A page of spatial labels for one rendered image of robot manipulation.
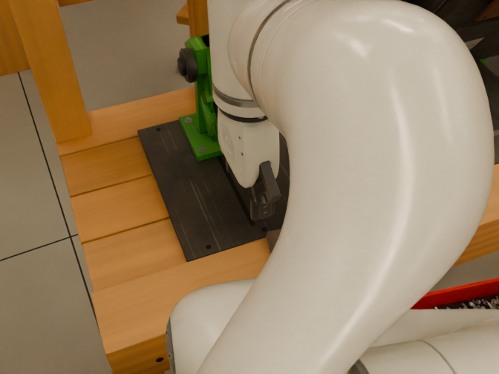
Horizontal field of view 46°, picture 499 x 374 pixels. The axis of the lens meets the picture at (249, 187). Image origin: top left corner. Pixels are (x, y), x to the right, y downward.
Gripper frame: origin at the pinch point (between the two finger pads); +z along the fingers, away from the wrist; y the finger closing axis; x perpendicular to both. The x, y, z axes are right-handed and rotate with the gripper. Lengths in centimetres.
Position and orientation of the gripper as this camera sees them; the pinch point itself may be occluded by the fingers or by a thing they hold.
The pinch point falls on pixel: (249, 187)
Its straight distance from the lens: 79.0
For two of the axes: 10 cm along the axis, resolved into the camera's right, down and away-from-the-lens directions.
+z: 0.0, 6.7, 7.5
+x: 9.3, -2.7, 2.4
